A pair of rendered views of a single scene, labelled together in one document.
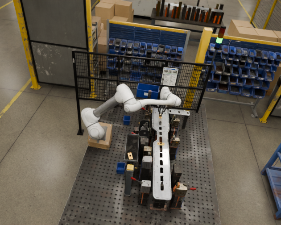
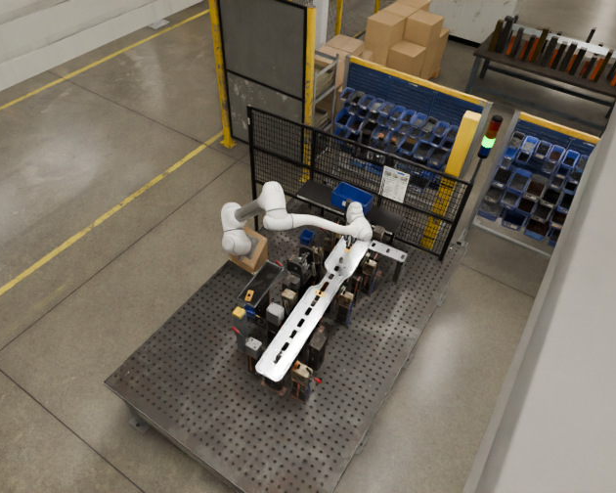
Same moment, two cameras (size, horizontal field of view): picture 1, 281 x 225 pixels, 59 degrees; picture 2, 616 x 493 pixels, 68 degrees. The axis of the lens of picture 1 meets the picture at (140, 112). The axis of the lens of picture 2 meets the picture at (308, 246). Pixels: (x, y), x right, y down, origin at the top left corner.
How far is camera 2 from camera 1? 1.21 m
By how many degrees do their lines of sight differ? 22
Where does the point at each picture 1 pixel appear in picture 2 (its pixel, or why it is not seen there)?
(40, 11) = (242, 25)
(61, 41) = (268, 80)
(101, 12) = (375, 30)
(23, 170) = (155, 264)
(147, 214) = (251, 389)
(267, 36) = not seen: outside the picture
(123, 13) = (419, 36)
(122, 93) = (266, 196)
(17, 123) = (179, 194)
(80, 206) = (171, 339)
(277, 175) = not seen: hidden behind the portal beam
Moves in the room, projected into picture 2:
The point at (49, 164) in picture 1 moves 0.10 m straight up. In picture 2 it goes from (192, 267) to (191, 260)
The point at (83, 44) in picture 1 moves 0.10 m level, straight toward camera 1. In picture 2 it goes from (297, 91) to (295, 96)
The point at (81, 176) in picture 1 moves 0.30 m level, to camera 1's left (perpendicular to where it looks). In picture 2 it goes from (196, 299) to (165, 283)
